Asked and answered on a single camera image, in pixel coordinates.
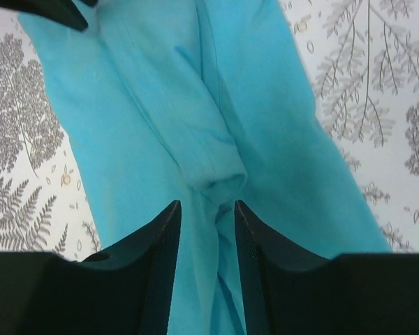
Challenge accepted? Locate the floral table mat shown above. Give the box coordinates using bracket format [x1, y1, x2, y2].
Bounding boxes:
[0, 1, 419, 260]

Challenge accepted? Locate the turquoise t shirt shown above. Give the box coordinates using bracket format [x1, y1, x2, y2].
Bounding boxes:
[19, 1, 390, 334]

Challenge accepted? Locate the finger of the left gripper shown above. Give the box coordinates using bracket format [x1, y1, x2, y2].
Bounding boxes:
[10, 0, 88, 31]

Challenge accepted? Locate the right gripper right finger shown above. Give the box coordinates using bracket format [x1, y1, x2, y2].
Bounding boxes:
[235, 201, 419, 334]

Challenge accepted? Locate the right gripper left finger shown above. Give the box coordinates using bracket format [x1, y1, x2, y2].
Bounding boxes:
[0, 201, 181, 334]

